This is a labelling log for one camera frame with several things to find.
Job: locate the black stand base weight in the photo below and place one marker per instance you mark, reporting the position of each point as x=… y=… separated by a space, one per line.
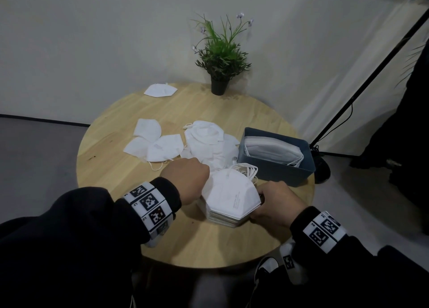
x=320 y=167

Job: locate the person's right fingers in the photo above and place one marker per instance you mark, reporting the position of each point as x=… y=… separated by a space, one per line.
x=260 y=210

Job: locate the stack of white masks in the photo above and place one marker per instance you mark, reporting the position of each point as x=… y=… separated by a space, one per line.
x=229 y=194

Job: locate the white folded respirator mask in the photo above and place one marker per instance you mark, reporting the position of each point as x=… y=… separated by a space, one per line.
x=147 y=129
x=165 y=147
x=135 y=148
x=160 y=90

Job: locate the white marker wristband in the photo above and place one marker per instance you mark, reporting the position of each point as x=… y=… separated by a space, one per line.
x=324 y=231
x=149 y=206

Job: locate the person's left fingers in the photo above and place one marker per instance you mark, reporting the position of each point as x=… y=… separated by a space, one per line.
x=203 y=180

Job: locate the person's left hand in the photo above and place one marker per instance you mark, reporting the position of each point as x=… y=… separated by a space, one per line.
x=186 y=179

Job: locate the loose pile of white masks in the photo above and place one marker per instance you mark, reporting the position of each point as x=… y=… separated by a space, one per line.
x=207 y=143

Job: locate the person's right forearm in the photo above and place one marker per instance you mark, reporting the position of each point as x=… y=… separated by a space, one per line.
x=352 y=271

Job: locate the bundle of white masks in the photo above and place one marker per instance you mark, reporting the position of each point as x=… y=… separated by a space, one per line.
x=273 y=150

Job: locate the black stand pole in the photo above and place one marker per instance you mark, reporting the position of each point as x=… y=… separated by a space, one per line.
x=368 y=80

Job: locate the person's left forearm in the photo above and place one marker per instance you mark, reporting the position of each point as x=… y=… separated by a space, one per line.
x=83 y=237

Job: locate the green potted plant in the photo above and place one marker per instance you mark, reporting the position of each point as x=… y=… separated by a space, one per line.
x=221 y=55

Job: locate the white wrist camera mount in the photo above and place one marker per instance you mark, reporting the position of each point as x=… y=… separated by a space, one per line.
x=283 y=264

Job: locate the blue plastic box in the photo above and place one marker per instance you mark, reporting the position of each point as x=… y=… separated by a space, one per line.
x=285 y=175

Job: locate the person's right hand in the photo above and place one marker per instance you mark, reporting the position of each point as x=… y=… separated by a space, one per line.
x=280 y=202

